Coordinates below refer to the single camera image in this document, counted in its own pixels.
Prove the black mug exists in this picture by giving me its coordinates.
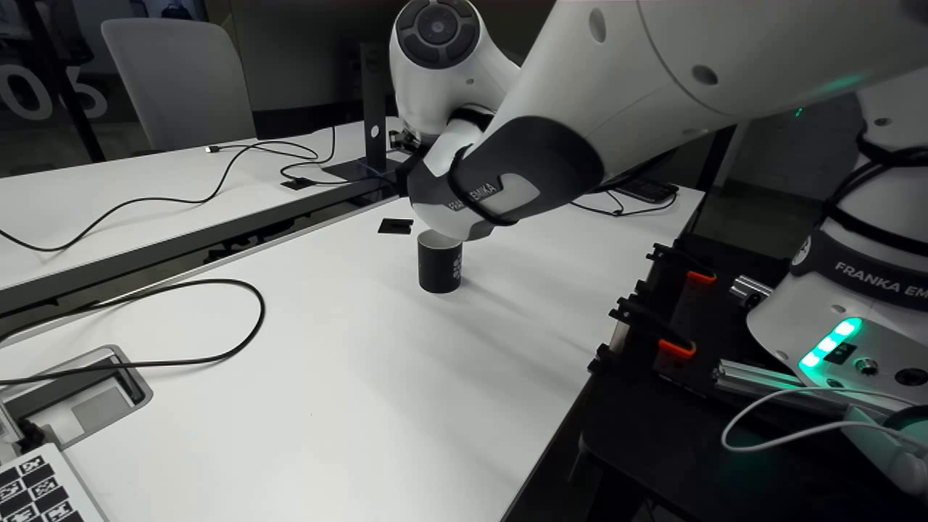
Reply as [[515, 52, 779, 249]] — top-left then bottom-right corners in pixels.
[[415, 233, 467, 296]]

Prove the black monitor stand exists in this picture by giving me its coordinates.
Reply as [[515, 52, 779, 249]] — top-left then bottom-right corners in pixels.
[[318, 42, 412, 188]]

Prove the black keyboard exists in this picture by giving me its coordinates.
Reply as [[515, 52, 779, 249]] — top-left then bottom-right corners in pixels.
[[578, 172, 680, 207]]

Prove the black robot mounting cart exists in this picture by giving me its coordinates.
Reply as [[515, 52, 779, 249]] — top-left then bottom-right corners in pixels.
[[578, 180, 928, 522]]

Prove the white chair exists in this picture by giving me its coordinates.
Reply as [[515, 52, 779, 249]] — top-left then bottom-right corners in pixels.
[[98, 14, 260, 155]]

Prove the black white calibration board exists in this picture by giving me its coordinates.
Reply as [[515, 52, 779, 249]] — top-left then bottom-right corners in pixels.
[[0, 441, 111, 522]]

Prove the black looped cable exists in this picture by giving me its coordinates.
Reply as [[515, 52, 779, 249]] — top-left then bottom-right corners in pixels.
[[0, 277, 270, 391]]

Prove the red clamp handle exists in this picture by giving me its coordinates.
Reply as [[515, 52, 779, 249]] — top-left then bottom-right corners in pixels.
[[680, 268, 721, 293], [654, 338, 699, 367]]

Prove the long black desk cable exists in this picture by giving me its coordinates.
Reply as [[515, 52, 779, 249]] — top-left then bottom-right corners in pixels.
[[0, 141, 343, 259]]

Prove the white cable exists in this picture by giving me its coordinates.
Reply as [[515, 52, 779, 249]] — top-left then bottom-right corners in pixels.
[[717, 383, 928, 460]]

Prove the grey metal cable box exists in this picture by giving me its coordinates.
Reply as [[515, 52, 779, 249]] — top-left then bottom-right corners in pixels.
[[0, 342, 156, 452]]

